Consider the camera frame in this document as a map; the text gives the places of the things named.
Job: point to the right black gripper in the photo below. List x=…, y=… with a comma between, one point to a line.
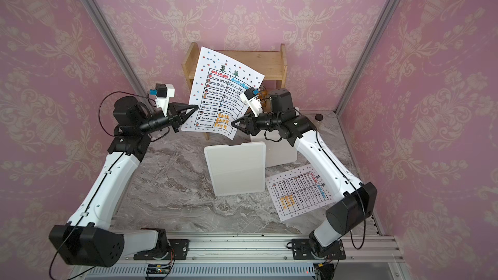
x=252, y=124

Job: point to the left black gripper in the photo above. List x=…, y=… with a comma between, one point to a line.
x=187, y=110

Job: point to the paper menu sheet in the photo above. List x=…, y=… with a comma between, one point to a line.
x=218, y=84
x=297, y=192

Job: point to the white rack board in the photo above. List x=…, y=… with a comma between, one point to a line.
x=236, y=169
x=278, y=152

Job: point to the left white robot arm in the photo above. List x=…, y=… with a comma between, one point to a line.
x=86, y=238

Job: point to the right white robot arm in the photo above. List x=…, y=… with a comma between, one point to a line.
x=353, y=200

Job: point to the orange soda can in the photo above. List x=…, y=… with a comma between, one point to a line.
x=264, y=98

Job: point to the wooden two-tier shelf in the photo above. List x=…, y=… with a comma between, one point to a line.
x=271, y=64

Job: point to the small dark-capped spice bottle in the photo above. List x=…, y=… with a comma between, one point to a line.
x=318, y=119

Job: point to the small green circuit board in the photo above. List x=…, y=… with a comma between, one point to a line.
x=158, y=269

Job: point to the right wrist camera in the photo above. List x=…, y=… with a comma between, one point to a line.
x=250, y=98

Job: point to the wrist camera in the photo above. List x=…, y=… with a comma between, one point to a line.
x=250, y=98
x=162, y=93

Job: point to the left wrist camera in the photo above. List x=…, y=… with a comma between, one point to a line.
x=162, y=93

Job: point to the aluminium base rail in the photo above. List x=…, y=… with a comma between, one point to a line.
x=262, y=254

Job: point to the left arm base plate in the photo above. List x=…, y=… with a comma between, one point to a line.
x=171, y=249

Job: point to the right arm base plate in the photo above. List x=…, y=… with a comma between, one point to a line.
x=307, y=249

